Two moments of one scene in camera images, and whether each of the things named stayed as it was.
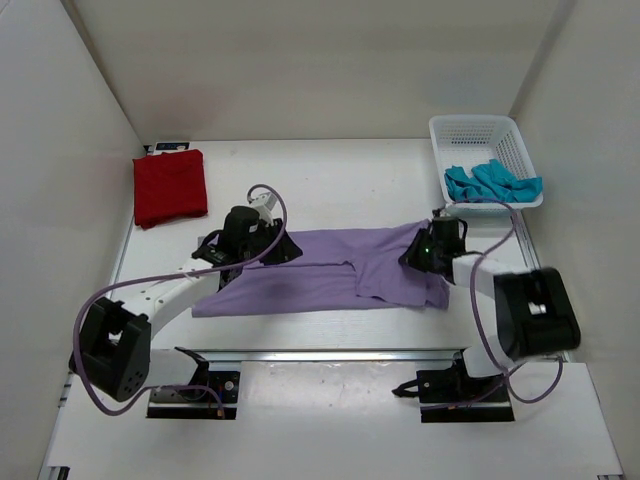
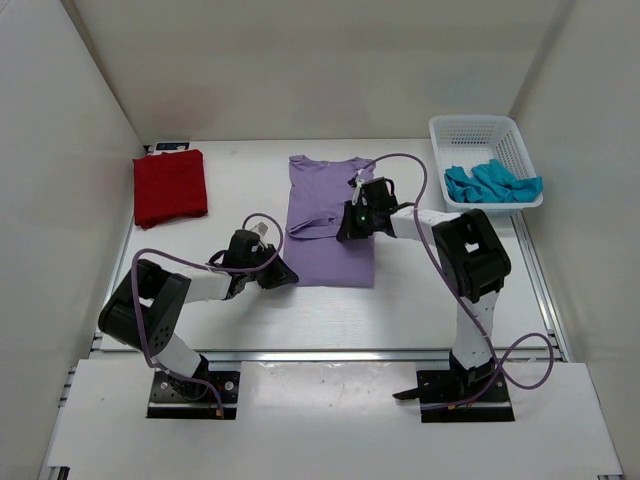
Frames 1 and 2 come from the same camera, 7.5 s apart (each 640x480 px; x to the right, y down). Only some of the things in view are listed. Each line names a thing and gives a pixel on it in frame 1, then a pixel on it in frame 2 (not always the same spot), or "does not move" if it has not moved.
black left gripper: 284,250 -> 280,274
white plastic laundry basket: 468,141 does not move
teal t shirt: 490,180 does not move
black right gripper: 411,258 -> 350,230
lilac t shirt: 335,266 -> 317,195
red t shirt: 169,186 does not move
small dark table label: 171,145 does not move
